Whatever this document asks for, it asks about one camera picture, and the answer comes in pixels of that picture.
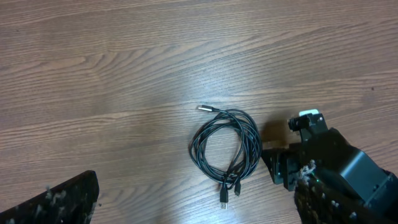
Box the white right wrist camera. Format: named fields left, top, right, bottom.
left=287, top=109, right=328, bottom=146

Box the black USB cable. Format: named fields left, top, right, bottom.
left=188, top=105, right=264, bottom=210

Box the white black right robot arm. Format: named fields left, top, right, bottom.
left=262, top=128, right=397, bottom=223

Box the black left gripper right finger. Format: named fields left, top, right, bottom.
left=294, top=160, right=395, bottom=224

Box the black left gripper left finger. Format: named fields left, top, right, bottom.
left=1, top=170, right=100, bottom=224

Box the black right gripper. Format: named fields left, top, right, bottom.
left=261, top=143, right=306, bottom=191

